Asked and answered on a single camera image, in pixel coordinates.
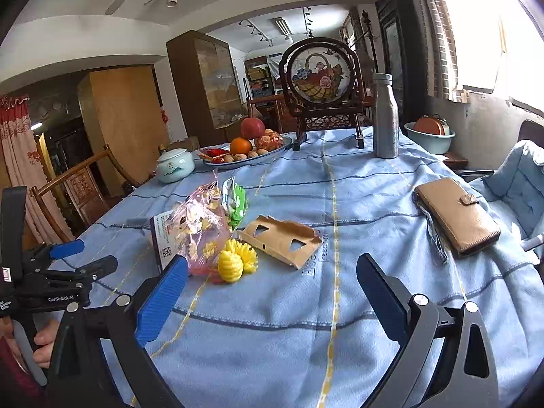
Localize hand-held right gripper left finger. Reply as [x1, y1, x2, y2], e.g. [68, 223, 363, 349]
[45, 255, 189, 408]

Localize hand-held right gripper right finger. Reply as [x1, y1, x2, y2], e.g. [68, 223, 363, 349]
[356, 253, 500, 408]

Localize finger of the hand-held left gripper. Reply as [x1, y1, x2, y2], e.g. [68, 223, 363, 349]
[46, 255, 119, 283]
[31, 239, 85, 264]

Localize printed paper leaflet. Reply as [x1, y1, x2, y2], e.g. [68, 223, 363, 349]
[150, 210, 181, 276]

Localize yellow ribbon flower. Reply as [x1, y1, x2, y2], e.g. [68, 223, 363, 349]
[218, 239, 258, 283]

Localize pink cellophane wrapper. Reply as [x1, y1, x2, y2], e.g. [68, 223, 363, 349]
[172, 170, 232, 275]

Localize brown cardboard piece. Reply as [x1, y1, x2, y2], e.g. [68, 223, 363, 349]
[239, 215, 323, 270]

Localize green white milk carton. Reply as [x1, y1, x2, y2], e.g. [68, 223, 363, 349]
[221, 177, 248, 228]

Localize person's left forearm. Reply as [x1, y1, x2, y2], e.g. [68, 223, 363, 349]
[0, 336, 43, 408]

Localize person's left hand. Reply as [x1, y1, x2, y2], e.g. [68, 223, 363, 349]
[33, 319, 60, 368]

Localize carved wooden armchair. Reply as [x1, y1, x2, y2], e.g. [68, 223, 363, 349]
[32, 144, 141, 243]

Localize pink floral door curtain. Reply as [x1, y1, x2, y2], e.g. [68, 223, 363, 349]
[0, 95, 75, 243]

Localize brown leather wallet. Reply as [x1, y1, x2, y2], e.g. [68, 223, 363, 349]
[413, 177, 502, 260]

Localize pale green ceramic jar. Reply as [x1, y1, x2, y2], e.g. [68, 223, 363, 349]
[156, 148, 196, 184]

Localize light wooden wardrobe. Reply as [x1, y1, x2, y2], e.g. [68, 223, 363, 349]
[78, 65, 166, 196]

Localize cardboard box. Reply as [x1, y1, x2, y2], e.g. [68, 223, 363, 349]
[168, 135, 200, 154]

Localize red snack packets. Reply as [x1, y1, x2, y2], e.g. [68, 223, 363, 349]
[198, 147, 230, 163]

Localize pale green basin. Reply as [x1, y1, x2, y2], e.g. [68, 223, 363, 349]
[404, 121, 456, 155]

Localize pile of walnuts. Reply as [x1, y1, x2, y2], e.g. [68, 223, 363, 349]
[223, 149, 270, 163]

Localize orange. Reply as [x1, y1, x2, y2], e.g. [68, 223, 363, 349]
[229, 137, 253, 156]

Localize silver metal bottle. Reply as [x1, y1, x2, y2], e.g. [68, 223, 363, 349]
[372, 73, 399, 159]

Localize light blue seat cushion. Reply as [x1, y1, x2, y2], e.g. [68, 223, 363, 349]
[470, 139, 544, 260]

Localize orange pan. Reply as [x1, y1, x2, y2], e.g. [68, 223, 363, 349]
[413, 115, 451, 136]

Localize blue rimmed fruit plate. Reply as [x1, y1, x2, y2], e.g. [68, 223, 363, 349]
[200, 134, 294, 166]

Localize red gold patterned pouch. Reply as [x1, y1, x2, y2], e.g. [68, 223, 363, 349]
[255, 132, 284, 152]

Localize dark glass door cabinet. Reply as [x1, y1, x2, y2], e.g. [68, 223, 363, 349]
[167, 30, 245, 145]

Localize red apple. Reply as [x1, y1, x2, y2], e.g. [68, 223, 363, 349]
[240, 117, 266, 140]

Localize carved wooden chair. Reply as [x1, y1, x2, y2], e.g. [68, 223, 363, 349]
[246, 93, 294, 134]

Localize cushioned chair light blue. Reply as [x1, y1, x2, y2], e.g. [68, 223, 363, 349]
[455, 119, 544, 260]

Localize round embroidered table screen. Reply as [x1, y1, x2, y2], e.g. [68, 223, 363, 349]
[280, 37, 366, 149]

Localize tall dark carved cabinet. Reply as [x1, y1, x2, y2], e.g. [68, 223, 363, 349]
[375, 0, 428, 128]

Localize checked window curtain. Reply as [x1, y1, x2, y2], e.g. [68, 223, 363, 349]
[410, 0, 470, 103]

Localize bright window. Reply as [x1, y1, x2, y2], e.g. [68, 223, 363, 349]
[429, 0, 544, 115]

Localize fluorescent ceiling lamp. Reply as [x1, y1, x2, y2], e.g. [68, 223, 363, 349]
[270, 17, 294, 38]

